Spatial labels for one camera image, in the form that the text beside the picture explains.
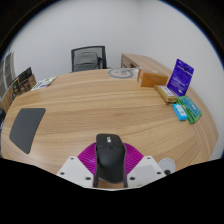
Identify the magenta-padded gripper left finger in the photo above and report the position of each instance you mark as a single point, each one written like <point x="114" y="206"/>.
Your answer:
<point x="75" y="168"/>

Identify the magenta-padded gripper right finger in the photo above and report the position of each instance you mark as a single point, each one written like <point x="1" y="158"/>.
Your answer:
<point x="146" y="168"/>

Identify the black computer mouse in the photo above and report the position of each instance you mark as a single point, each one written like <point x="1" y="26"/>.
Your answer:
<point x="110" y="160"/>

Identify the dark grey mouse pad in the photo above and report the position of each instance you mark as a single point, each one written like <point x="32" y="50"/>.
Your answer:
<point x="26" y="130"/>

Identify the small blue box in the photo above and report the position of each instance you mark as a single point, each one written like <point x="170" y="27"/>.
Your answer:
<point x="180" y="112"/>

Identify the green packet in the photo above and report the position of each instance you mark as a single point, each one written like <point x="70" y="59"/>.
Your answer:
<point x="193" y="109"/>

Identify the yellow-brown packet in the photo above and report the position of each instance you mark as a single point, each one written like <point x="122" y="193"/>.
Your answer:
<point x="166" y="93"/>

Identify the orange-brown box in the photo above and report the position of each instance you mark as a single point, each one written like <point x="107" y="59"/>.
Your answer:
<point x="152" y="78"/>

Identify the green and purple printed sheet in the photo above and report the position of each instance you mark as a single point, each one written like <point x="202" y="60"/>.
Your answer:
<point x="43" y="83"/>

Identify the purple card package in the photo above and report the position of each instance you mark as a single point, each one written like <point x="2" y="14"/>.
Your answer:
<point x="180" y="78"/>

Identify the large brown cardboard box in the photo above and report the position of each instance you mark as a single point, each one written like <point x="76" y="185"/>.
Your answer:
<point x="28" y="84"/>

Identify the small brown cardboard box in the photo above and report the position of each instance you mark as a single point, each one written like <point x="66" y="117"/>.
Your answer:
<point x="14" y="90"/>

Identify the wooden side cabinet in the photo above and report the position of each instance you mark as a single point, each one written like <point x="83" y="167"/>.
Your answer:
<point x="146" y="61"/>

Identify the black cardboard box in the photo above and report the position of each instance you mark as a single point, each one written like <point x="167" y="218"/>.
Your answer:
<point x="25" y="74"/>

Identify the black mesh office chair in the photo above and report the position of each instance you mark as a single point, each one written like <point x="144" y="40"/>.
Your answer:
<point x="87" y="59"/>

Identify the wooden shelf unit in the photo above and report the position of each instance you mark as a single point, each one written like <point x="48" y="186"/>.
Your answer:
<point x="6" y="80"/>

